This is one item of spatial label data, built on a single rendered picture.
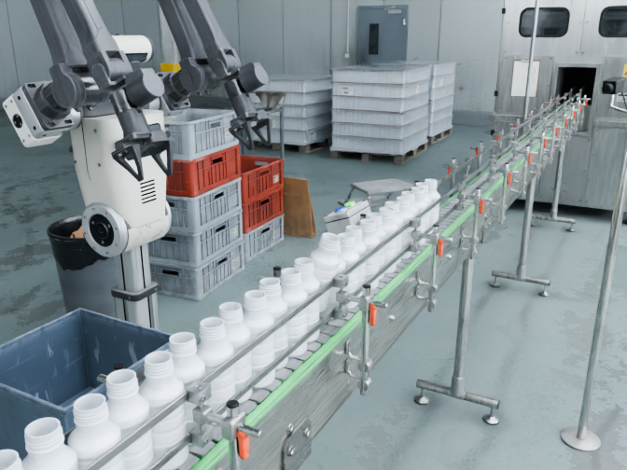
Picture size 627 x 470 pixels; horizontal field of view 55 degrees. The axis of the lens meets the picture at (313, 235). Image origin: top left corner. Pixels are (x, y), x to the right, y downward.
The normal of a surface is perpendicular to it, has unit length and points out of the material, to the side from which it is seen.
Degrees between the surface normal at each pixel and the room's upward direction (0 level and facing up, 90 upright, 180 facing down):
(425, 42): 90
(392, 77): 91
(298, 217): 99
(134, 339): 90
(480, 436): 0
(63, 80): 89
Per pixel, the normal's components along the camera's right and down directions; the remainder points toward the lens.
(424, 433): 0.00, -0.95
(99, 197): -0.46, 0.45
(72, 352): 0.88, 0.15
